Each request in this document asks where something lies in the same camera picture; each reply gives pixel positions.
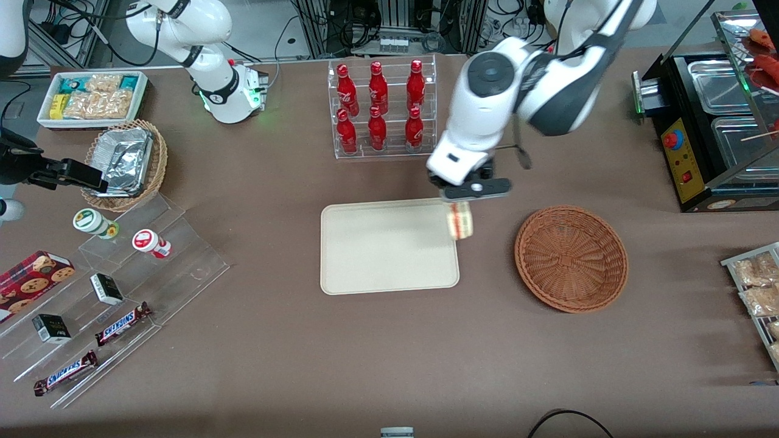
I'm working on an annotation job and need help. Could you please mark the red cookie box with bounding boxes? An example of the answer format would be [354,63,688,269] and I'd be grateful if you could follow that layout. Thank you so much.
[0,251,77,323]

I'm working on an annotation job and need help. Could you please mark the cream plastic tray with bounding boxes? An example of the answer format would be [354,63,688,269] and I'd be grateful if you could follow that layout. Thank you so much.
[321,198,460,296]

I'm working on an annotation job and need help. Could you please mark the triangle sandwich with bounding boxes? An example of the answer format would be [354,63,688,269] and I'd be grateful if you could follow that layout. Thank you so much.
[447,201,475,242]

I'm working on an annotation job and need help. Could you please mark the aluminium frame rack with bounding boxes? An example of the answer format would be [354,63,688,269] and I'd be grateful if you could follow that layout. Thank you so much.
[292,0,489,58]

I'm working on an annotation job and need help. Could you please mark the clear bag of rice crackers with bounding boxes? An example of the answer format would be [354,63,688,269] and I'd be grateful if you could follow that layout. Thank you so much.
[64,90,134,120]
[85,73,123,94]

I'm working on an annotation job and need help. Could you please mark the grey wire rack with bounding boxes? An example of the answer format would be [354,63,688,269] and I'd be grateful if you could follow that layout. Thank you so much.
[721,242,779,372]

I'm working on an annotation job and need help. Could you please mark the clear acrylic bottle rack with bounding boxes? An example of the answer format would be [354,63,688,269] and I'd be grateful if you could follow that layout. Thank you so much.
[327,54,438,161]

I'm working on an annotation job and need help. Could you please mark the clear acrylic stepped stand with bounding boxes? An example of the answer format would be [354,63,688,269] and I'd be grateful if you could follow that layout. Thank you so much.
[0,193,231,409]

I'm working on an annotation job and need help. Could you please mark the snickers bar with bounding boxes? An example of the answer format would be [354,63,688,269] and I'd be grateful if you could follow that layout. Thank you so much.
[95,302,153,347]
[33,350,98,397]

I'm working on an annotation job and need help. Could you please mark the red lid yogurt cup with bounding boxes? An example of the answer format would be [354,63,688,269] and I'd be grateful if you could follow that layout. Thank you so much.
[132,229,172,260]

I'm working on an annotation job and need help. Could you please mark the black floor cable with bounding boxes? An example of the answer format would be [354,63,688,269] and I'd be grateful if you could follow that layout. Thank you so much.
[528,409,613,438]

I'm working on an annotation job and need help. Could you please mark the round brown wicker basket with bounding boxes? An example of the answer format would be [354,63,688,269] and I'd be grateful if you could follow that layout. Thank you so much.
[514,205,629,314]

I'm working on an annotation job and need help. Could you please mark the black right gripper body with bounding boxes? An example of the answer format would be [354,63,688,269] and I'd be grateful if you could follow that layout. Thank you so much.
[0,128,58,189]

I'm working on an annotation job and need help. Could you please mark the green lid yogurt cup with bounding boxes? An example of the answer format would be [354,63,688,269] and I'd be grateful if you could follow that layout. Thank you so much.
[73,208,120,240]

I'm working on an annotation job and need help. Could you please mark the tan wicker basket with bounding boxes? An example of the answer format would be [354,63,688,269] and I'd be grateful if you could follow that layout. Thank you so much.
[81,119,169,212]

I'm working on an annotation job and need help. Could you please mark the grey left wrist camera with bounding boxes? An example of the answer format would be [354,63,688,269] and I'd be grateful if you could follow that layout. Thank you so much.
[439,178,512,203]

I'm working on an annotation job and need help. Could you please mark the black yellow food warmer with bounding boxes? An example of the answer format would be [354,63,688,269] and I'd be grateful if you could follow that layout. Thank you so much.
[632,9,779,214]

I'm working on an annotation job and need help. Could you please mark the stack of foil trays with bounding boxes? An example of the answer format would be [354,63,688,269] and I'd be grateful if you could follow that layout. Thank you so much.
[91,127,154,197]

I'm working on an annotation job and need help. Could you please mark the small black box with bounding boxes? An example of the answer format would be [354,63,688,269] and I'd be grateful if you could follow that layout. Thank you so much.
[90,273,124,305]
[32,314,72,344]

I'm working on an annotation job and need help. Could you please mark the red cola bottle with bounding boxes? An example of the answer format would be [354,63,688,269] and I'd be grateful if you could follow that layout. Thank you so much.
[337,63,361,117]
[368,106,388,151]
[369,61,389,115]
[337,109,358,155]
[405,106,425,150]
[407,59,426,111]

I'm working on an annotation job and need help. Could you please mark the steel warmer pan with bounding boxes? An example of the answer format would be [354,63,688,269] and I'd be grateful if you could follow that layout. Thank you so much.
[688,59,758,116]
[711,116,779,171]

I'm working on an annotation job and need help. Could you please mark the white plastic snack bin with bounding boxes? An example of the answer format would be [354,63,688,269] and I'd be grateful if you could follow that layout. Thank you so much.
[37,71,148,130]

